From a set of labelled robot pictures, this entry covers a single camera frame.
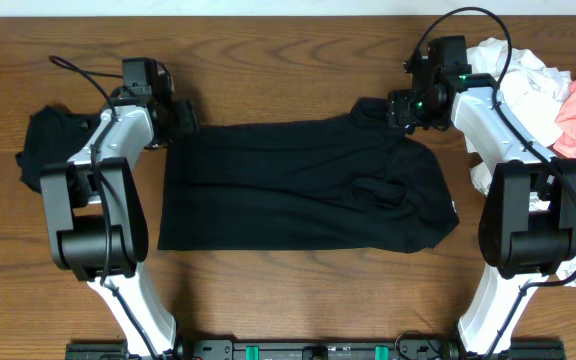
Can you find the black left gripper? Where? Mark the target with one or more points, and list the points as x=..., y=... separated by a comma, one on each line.
x=186, y=119

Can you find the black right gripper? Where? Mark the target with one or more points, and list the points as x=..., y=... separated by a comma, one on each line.
x=398, y=110

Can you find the black polo shirt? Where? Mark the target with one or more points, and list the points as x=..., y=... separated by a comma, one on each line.
x=350, y=181

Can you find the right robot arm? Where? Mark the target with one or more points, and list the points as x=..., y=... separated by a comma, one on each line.
x=528, y=224

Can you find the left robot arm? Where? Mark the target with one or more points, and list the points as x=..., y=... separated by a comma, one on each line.
x=96, y=224

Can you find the white crumpled garment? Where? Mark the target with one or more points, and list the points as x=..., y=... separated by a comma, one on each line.
x=534, y=92

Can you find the folded black garment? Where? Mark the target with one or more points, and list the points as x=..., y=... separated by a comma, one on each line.
x=53, y=135

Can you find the black mounting rail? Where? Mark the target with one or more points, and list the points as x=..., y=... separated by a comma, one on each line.
x=408, y=346

